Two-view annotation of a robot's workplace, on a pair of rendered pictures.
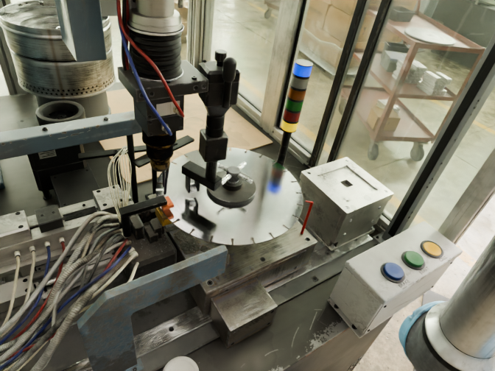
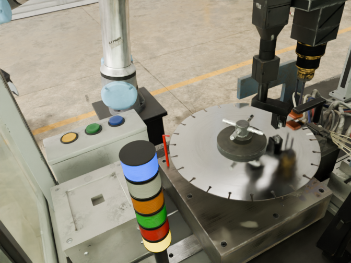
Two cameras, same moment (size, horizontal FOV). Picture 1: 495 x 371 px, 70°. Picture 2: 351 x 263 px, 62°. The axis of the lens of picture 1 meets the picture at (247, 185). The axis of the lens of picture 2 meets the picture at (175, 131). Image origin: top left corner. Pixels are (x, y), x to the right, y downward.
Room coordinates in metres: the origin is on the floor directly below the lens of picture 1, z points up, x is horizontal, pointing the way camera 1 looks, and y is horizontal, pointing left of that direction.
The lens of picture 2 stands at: (1.13, 0.03, 1.39)
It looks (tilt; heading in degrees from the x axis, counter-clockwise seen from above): 38 degrees down; 196
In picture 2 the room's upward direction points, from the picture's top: 7 degrees counter-clockwise
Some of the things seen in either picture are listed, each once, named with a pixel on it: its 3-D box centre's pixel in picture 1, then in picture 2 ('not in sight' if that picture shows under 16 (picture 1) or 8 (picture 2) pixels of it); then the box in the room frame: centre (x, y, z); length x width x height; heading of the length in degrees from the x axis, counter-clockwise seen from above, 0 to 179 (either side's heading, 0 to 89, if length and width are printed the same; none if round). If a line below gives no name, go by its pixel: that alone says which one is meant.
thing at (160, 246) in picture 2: (289, 124); (156, 234); (0.89, -0.09, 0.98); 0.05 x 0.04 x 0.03; 39
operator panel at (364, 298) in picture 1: (394, 276); (101, 152); (0.55, -0.38, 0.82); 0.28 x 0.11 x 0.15; 129
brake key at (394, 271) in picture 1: (392, 272); (116, 121); (0.49, -0.33, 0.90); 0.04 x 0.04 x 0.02
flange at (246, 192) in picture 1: (231, 184); (241, 138); (0.61, 0.03, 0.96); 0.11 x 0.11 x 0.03
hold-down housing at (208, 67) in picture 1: (216, 110); (268, 34); (0.55, 0.07, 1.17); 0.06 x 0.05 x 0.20; 120
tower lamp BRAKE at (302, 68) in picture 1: (302, 68); (139, 160); (0.89, -0.09, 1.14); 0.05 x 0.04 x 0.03; 39
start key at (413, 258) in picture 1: (412, 260); (93, 129); (0.54, -0.38, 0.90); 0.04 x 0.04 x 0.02
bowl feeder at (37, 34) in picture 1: (67, 70); not in sight; (1.10, 0.66, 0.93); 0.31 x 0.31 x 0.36
